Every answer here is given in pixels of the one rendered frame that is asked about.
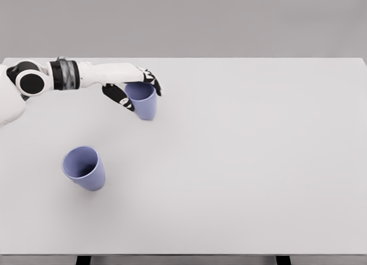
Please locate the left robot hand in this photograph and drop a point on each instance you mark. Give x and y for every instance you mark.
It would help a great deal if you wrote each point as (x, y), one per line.
(123, 73)

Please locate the lavender blue plastic cup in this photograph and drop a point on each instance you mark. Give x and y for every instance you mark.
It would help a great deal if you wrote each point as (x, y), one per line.
(145, 104)
(86, 173)

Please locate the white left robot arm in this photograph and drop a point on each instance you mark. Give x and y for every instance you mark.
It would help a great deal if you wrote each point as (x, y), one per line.
(34, 81)

